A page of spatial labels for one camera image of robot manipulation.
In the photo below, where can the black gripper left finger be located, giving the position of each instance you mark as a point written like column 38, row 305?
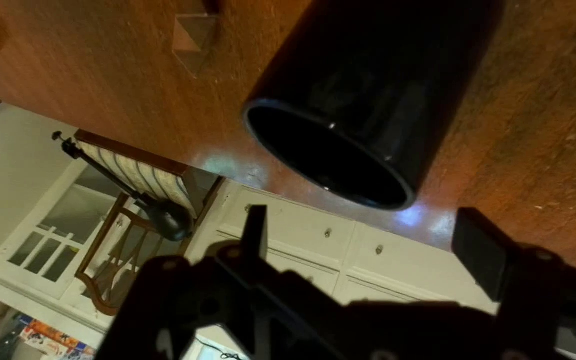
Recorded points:
column 257, row 232

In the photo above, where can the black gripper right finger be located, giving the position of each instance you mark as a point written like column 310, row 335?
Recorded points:
column 490, row 260

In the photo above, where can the white drawer dresser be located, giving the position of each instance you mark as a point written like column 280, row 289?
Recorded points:
column 314, row 232

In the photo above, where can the colourful printed box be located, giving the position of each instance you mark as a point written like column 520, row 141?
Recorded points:
column 50, row 337

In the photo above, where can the black mug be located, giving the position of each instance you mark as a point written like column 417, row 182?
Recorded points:
column 380, row 81

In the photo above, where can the wooden spindle chair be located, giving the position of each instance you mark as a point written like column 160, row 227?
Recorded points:
column 134, row 152

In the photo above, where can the white glass door cabinet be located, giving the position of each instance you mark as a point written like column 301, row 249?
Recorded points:
column 31, row 217

